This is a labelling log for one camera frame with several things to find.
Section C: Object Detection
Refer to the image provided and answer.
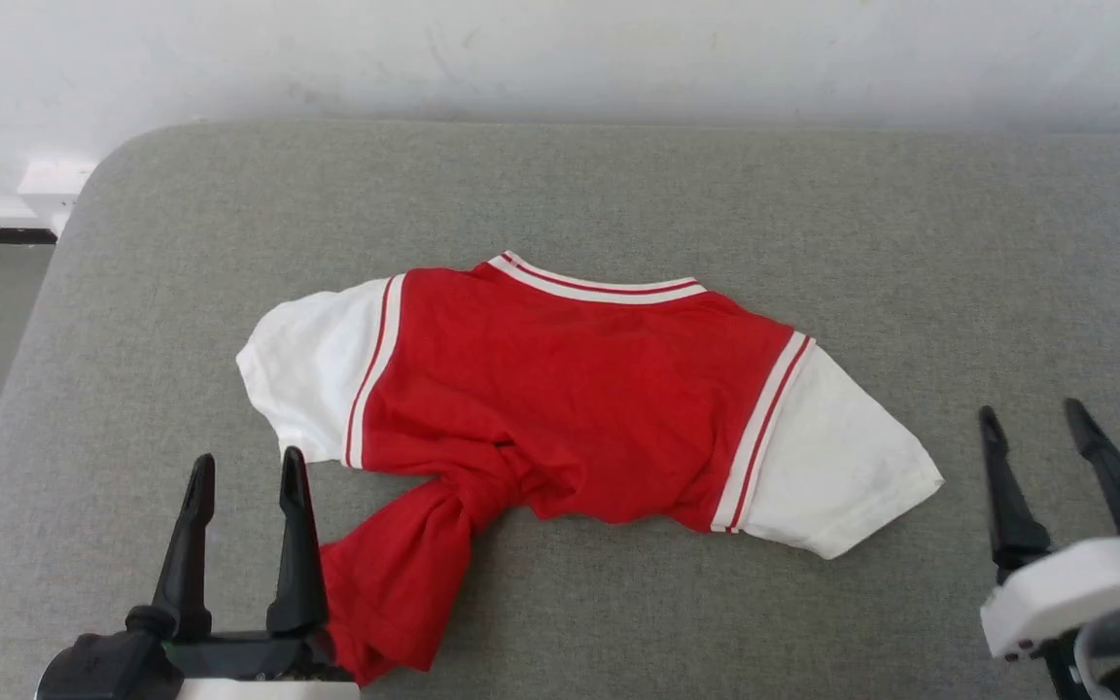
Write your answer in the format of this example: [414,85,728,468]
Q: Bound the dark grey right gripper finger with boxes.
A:
[978,405,1053,586]
[1064,398,1120,538]

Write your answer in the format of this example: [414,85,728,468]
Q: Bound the red and white t-shirt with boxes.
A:
[235,250,945,687]

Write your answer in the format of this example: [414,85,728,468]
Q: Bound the grey fabric sofa cushion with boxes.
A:
[0,119,1120,700]

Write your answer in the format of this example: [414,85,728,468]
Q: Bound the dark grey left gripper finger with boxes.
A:
[265,446,331,638]
[126,453,217,641]

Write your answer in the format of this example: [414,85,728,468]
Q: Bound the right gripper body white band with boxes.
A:
[979,536,1120,700]

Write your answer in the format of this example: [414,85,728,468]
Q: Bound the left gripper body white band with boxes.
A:
[166,627,363,700]

